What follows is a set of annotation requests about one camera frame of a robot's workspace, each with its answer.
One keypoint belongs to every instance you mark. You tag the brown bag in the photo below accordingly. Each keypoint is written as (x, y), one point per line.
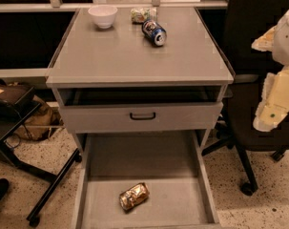
(41, 124)

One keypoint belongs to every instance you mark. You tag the blue soda can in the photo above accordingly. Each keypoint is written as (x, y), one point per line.
(154, 32)

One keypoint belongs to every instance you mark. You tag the open grey middle drawer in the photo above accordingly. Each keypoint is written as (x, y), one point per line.
(171, 165)

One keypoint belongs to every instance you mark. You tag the black side table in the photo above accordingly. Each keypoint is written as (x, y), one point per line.
(7, 126)

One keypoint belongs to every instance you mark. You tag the grey drawer cabinet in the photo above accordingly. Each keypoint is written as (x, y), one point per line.
(119, 66)

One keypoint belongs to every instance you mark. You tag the crushed orange can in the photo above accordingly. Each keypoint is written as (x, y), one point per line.
(134, 196)

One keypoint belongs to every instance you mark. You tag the closed grey top drawer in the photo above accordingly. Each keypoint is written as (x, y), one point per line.
(116, 119)

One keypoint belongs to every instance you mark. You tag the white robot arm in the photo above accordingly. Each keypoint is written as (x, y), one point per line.
(280, 52)

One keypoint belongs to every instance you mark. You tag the green white snack bag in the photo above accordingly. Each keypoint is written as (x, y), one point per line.
(140, 15)

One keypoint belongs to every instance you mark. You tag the black office chair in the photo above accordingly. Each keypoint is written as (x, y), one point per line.
(245, 21)

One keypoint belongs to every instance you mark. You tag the white bowl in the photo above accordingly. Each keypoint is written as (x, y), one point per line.
(103, 15)

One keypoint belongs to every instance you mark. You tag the black drawer handle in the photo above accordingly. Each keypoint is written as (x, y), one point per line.
(142, 117)

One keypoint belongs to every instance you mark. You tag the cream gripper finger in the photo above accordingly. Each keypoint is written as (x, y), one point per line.
(274, 105)
(265, 42)

